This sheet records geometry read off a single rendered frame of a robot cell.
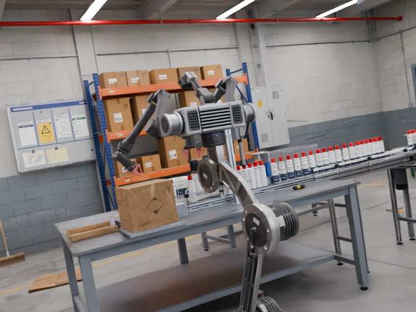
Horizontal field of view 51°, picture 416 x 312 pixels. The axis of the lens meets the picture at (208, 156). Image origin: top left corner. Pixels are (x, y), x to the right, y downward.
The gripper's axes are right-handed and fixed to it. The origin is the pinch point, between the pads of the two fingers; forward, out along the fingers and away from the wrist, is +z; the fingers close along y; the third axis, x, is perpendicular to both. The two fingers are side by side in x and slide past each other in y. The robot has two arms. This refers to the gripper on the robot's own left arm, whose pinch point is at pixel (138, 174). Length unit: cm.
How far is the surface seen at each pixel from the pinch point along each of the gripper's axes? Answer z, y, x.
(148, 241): 23.1, -27.3, 34.3
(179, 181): 48, 56, -33
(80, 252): -6, -26, 63
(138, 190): -1.2, -27.1, 15.1
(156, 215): 17.7, -26.9, 19.3
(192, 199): 45.8, 6.8, -14.7
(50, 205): 46, 441, 15
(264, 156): 78, 12, -85
